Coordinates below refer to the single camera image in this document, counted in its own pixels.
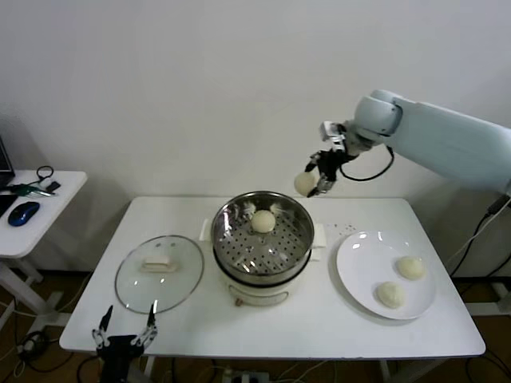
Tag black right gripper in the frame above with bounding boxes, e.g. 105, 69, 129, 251
305, 136, 361, 199

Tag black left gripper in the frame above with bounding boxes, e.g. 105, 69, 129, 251
91, 302, 159, 383

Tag white steamed baozi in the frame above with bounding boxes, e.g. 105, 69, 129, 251
394, 255, 426, 281
293, 171, 320, 197
250, 210, 276, 235
374, 281, 406, 310

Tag round glass pot lid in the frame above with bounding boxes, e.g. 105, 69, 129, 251
114, 235, 205, 315

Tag stainless steel steamer basket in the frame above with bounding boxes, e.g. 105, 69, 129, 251
198, 191, 327, 286

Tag white round plate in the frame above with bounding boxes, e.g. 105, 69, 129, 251
335, 230, 438, 321

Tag white power strip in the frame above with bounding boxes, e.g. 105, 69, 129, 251
223, 369, 273, 383

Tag cream electric cooker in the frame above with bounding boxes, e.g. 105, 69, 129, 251
213, 239, 323, 308

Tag white side table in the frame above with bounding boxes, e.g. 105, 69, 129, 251
0, 170, 89, 334

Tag blue computer mouse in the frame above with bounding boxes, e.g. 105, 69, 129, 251
7, 201, 42, 227

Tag black laptop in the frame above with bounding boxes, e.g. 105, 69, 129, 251
0, 134, 20, 219

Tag white cabinet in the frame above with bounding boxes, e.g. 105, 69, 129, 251
462, 193, 511, 317

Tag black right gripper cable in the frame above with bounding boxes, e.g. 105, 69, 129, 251
339, 144, 395, 181

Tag black floor cable coil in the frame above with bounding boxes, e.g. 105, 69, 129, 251
18, 330, 52, 362

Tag white cable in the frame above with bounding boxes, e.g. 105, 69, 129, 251
446, 215, 491, 267

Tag green handled tool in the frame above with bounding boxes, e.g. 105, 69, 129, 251
6, 182, 43, 197

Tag black adapter cable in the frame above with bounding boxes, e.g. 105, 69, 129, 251
450, 194, 511, 278

